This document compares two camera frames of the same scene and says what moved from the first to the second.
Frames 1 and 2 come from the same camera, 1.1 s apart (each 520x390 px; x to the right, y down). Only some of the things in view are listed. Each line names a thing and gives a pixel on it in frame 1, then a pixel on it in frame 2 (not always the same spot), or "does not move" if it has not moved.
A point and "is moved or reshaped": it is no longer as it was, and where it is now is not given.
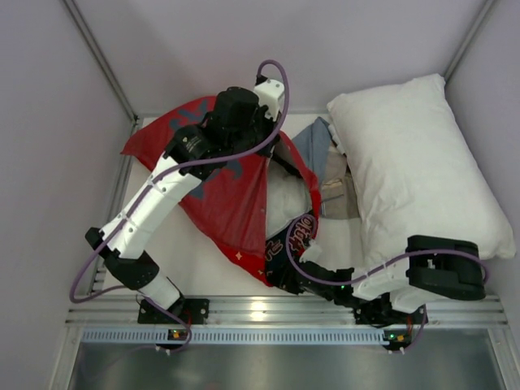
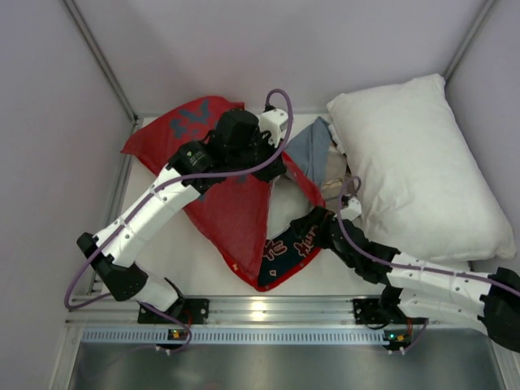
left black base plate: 187,311 does not move
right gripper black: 285,276 → 318,222
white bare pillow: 416,175 does not move
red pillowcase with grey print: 232,201 is moved or reshaped
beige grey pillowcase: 339,199 does not move
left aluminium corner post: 102,62 does not move
